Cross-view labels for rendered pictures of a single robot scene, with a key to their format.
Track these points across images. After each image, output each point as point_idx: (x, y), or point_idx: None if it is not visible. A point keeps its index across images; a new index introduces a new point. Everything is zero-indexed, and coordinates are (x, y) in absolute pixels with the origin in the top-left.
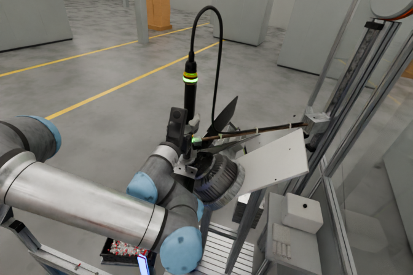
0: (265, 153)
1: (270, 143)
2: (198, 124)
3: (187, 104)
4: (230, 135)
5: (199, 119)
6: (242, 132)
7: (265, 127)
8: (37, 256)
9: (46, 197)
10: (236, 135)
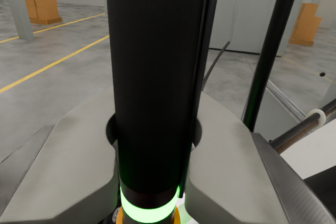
0: (312, 167)
1: (308, 140)
2: (305, 184)
3: None
4: (276, 151)
5: (243, 123)
6: (299, 132)
7: (328, 105)
8: None
9: None
10: (288, 147)
